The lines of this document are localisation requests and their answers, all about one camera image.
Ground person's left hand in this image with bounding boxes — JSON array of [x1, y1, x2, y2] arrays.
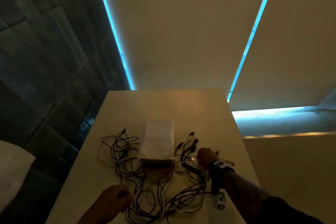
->
[[77, 184, 135, 224]]

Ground person's right hand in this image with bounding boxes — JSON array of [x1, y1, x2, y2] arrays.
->
[[197, 147, 220, 170]]

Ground tangle of cables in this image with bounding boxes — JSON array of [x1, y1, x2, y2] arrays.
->
[[98, 128, 236, 224]]

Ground white plastic pouch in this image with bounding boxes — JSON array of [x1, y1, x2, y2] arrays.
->
[[137, 119, 176, 169]]

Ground white table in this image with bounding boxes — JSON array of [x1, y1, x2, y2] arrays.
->
[[46, 89, 260, 224]]

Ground window sill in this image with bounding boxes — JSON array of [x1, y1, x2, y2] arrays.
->
[[232, 105, 336, 138]]

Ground white pillow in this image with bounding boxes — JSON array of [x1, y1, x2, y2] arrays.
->
[[0, 140, 36, 214]]

